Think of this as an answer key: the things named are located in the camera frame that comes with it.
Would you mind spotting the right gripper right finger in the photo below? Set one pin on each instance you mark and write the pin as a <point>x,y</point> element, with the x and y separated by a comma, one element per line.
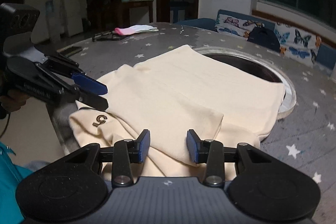
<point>261,188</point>

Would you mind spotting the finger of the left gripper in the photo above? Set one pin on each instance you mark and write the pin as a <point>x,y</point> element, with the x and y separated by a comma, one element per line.
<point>92,100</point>
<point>88,84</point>

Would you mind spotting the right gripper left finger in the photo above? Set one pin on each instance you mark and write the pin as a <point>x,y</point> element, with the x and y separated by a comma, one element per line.
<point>72,187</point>

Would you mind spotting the cream white sweater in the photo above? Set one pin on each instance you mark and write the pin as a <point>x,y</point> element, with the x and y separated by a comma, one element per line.
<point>173,93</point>

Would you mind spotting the person left hand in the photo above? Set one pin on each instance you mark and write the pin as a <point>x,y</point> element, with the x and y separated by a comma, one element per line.
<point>12,101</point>

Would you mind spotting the black glasses on table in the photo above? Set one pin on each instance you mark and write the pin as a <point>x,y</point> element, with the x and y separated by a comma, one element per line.
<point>109,35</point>

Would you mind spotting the teal sleeve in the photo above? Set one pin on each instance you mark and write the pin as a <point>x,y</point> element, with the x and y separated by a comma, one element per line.
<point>11,176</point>

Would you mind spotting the grey star tablecloth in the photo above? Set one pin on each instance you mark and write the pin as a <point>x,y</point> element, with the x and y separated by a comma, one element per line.
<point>305,139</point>

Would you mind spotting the white pink glove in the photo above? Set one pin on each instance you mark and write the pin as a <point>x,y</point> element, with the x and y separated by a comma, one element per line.
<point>136,29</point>

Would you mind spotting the dark wooden side table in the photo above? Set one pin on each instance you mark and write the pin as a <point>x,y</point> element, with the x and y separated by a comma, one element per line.
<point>135,12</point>

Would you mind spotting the white refrigerator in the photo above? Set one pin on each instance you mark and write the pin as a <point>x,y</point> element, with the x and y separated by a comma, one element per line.
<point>73,17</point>

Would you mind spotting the round induction cooktop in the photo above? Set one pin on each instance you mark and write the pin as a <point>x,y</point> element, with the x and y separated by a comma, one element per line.
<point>257,67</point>

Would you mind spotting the blue sofa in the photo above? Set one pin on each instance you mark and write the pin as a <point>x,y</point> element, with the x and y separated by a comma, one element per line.
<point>325,60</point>

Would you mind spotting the black backpack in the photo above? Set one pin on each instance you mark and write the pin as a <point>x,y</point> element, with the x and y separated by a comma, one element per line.
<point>264,37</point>

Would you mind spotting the butterfly pattern sofa cushion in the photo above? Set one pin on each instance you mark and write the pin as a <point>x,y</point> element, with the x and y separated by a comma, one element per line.
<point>240,26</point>

